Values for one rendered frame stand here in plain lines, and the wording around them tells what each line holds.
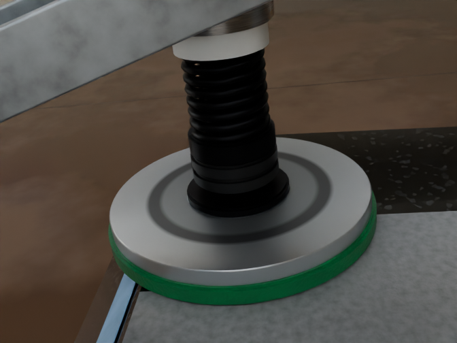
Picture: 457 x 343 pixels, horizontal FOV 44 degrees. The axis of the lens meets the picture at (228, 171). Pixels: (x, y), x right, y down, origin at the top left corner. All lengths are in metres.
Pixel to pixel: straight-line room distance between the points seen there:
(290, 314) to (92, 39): 0.21
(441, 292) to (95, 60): 0.26
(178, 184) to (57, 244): 1.72
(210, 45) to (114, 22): 0.07
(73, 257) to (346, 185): 1.70
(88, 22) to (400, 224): 0.28
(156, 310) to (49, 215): 2.01
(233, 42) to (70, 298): 1.59
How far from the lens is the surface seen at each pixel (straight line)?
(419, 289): 0.41
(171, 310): 0.40
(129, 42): 0.35
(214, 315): 0.39
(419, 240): 0.45
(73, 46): 0.35
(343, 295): 0.40
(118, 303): 0.46
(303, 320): 0.38
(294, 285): 0.39
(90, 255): 2.08
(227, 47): 0.39
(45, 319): 1.86
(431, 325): 0.38
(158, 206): 0.46
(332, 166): 0.49
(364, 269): 0.42
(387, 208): 0.49
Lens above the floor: 1.12
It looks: 27 degrees down
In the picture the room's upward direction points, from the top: 7 degrees counter-clockwise
